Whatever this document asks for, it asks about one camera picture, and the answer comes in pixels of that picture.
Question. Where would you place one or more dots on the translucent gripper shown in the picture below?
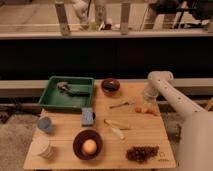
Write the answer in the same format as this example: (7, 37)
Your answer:
(150, 96)

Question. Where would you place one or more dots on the wooden folding table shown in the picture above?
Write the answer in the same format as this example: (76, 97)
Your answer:
(146, 130)

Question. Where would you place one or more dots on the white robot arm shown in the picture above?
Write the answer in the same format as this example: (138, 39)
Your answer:
(196, 145)

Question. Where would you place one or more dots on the blue sponge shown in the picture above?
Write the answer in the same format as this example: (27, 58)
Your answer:
(88, 117)

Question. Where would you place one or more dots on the wooden spatula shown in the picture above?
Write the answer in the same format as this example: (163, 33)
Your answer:
(116, 124)

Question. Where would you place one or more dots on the small red bowl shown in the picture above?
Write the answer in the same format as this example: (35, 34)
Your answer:
(110, 86)

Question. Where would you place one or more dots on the green plastic tray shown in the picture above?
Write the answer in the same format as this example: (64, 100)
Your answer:
(67, 94)

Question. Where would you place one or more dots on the blue grey cup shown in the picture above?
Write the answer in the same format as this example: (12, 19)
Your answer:
(45, 125)

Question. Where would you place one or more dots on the bunch of dark grapes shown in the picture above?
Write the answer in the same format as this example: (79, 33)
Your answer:
(141, 154)

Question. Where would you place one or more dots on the orange ball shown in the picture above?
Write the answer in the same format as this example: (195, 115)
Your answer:
(89, 147)

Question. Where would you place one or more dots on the white plastic knife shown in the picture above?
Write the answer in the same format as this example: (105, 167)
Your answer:
(118, 132)

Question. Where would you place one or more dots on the grey tool in tray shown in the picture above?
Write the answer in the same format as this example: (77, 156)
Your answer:
(64, 87)

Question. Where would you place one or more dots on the white ribbed cup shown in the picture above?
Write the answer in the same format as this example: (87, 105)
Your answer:
(41, 147)

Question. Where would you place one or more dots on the dark brown bowl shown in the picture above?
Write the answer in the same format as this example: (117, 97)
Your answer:
(81, 138)

